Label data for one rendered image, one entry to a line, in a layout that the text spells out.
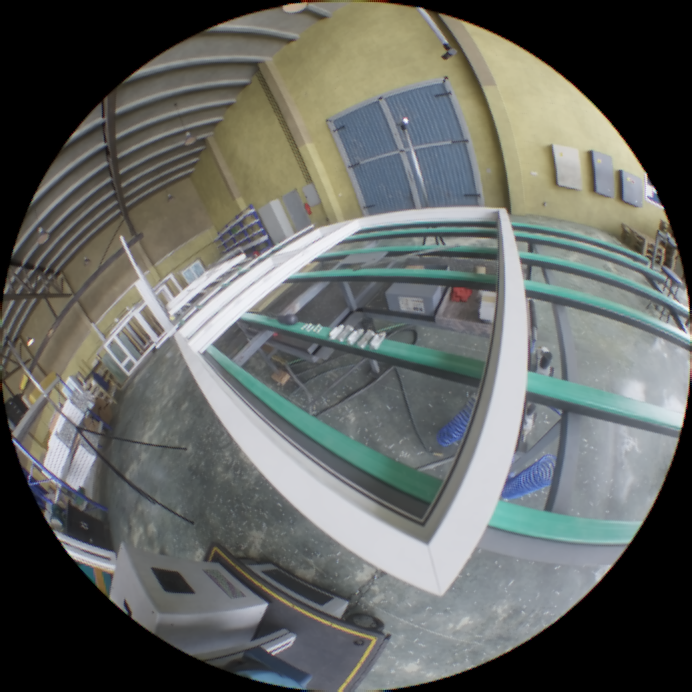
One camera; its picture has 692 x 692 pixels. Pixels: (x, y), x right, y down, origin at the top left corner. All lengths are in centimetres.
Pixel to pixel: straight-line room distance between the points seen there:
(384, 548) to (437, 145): 667
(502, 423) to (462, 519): 11
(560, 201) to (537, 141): 162
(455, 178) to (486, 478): 648
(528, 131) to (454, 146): 214
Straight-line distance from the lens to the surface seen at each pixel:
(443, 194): 666
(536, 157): 668
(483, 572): 125
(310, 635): 110
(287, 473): 29
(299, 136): 860
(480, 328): 86
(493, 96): 647
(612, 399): 49
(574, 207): 698
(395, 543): 23
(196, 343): 100
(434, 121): 672
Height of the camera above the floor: 117
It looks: 39 degrees down
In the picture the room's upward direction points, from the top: 25 degrees counter-clockwise
